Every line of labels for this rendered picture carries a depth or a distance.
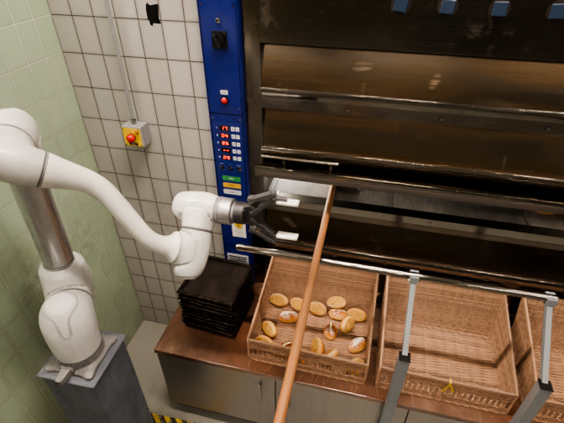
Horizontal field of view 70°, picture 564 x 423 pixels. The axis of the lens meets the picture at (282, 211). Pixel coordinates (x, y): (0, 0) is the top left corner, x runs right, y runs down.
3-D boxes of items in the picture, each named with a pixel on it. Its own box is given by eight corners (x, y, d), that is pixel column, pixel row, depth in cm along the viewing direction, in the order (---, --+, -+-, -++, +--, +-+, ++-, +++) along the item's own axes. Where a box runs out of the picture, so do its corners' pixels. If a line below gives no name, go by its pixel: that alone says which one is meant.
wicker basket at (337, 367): (273, 286, 230) (272, 250, 214) (373, 305, 219) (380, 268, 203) (246, 360, 192) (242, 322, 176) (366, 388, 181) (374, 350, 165)
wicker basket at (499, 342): (378, 305, 219) (385, 268, 203) (489, 326, 208) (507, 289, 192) (373, 388, 181) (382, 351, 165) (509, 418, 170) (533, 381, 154)
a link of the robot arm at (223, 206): (224, 212, 142) (240, 215, 141) (214, 228, 135) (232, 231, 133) (221, 190, 136) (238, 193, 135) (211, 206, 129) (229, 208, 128)
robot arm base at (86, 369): (36, 382, 138) (30, 373, 135) (75, 329, 155) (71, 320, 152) (84, 392, 135) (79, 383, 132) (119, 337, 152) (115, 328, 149)
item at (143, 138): (133, 139, 196) (128, 119, 190) (152, 141, 194) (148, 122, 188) (124, 146, 190) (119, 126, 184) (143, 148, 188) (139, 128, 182)
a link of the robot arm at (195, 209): (226, 197, 141) (218, 234, 140) (184, 191, 144) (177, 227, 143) (216, 190, 131) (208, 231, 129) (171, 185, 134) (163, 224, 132)
